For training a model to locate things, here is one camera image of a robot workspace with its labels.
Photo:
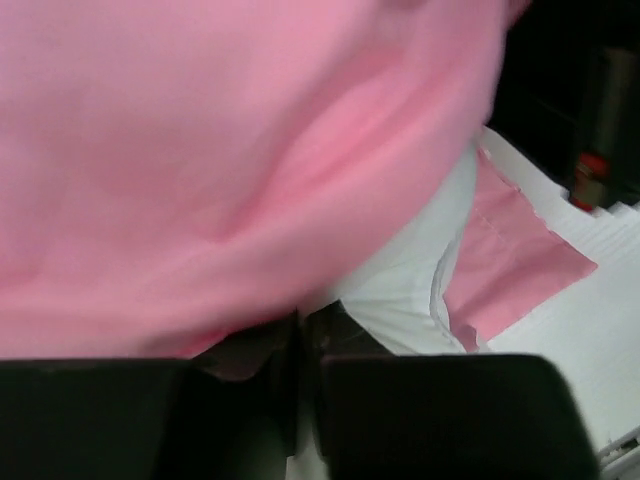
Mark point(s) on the pink pillowcase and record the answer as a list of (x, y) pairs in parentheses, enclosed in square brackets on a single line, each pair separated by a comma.
[(173, 172)]

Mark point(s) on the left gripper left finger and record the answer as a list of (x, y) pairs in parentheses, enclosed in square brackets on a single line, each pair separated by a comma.
[(229, 413)]

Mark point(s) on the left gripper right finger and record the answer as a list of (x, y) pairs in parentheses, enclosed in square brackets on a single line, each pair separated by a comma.
[(465, 416)]

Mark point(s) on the white pillow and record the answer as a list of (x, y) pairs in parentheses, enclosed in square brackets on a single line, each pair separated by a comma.
[(397, 296)]

